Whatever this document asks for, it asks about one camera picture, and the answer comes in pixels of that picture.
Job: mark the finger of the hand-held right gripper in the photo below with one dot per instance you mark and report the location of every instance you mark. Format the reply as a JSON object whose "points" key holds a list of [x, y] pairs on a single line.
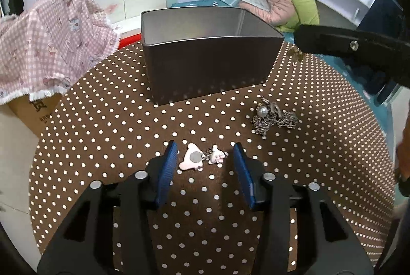
{"points": [[336, 41]]}

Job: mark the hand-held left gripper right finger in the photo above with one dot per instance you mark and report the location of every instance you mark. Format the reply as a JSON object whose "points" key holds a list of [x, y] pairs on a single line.
{"points": [[245, 175]]}

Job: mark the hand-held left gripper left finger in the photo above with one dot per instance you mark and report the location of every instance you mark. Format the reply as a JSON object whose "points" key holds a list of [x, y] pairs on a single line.
{"points": [[166, 172]]}

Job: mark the small gold earring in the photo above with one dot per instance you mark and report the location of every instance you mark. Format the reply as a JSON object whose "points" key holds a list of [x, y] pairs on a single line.
{"points": [[296, 54]]}

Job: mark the grey metal tin box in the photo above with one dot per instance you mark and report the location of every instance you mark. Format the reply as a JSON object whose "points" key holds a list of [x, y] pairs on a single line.
{"points": [[205, 69]]}

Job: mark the dark hanging coat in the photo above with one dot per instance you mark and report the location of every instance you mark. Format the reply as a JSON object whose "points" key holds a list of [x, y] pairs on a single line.
{"points": [[378, 15]]}

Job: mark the pink and green jackets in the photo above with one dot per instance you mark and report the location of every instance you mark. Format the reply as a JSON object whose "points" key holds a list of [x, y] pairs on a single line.
{"points": [[288, 2]]}

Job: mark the brown polka dot tablecloth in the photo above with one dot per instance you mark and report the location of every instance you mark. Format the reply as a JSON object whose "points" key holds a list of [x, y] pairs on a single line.
{"points": [[112, 121]]}

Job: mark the red box with white lid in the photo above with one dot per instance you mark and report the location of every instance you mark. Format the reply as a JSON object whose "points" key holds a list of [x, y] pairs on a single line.
{"points": [[128, 41]]}

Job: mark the brown cardboard box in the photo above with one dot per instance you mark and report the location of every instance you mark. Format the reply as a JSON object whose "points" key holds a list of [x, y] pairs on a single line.
{"points": [[35, 114]]}

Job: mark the faint pink butterfly sticker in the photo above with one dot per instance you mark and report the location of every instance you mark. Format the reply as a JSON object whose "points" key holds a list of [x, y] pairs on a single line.
{"points": [[110, 8]]}

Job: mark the pink checkered cloth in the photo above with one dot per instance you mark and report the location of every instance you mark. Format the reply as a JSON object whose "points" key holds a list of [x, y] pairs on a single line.
{"points": [[48, 41]]}

